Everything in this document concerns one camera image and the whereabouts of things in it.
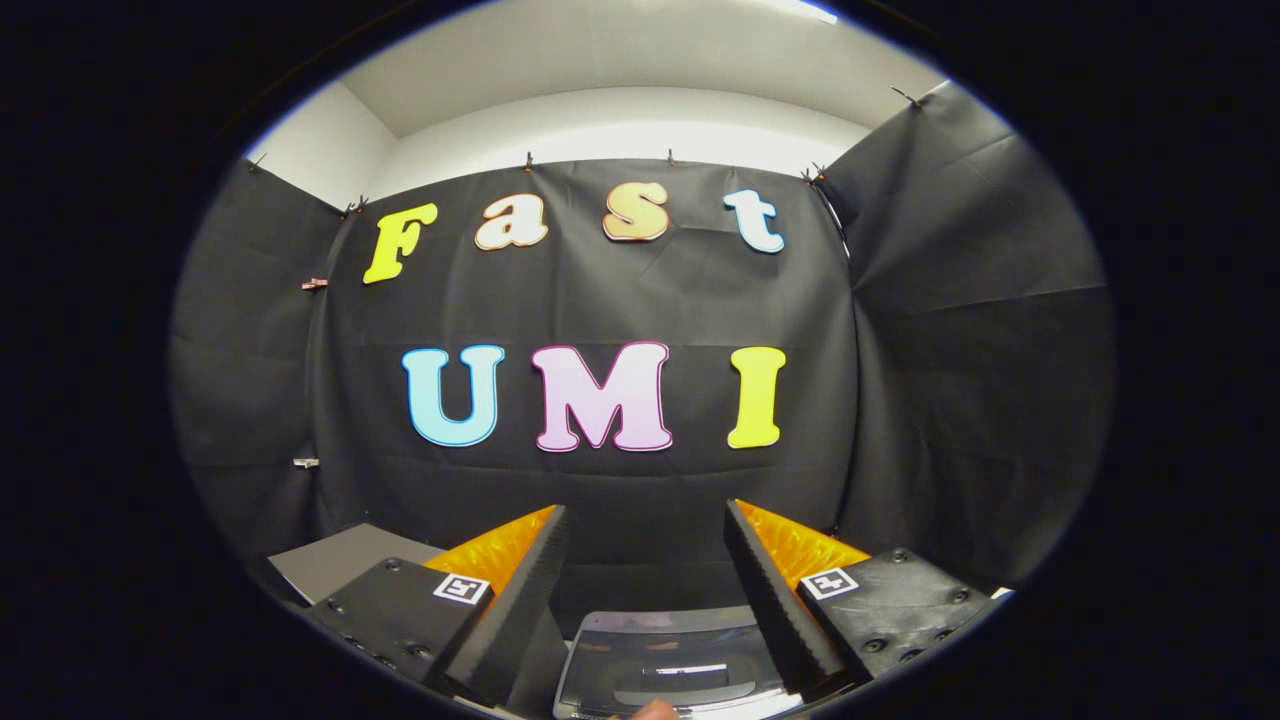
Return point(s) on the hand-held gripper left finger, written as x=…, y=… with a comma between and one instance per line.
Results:
x=520, y=600

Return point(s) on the grey washing machine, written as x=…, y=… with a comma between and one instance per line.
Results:
x=745, y=707

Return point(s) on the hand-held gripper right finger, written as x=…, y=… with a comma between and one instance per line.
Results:
x=775, y=600

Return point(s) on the grey table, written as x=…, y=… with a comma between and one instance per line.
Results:
x=340, y=560

